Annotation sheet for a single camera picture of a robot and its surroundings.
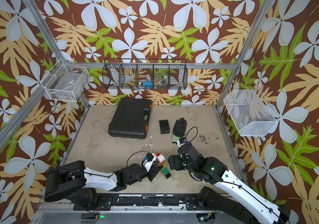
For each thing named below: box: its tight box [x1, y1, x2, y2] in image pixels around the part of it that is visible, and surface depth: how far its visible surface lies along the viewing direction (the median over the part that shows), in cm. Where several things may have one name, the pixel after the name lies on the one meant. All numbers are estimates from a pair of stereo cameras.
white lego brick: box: [156, 154, 166, 163], surface depth 75 cm
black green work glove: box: [172, 117, 188, 145], surface depth 103 cm
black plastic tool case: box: [108, 98, 153, 140], surface depth 104 cm
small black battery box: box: [159, 119, 171, 135], surface depth 104 cm
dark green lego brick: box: [161, 167, 172, 180], surface depth 80 cm
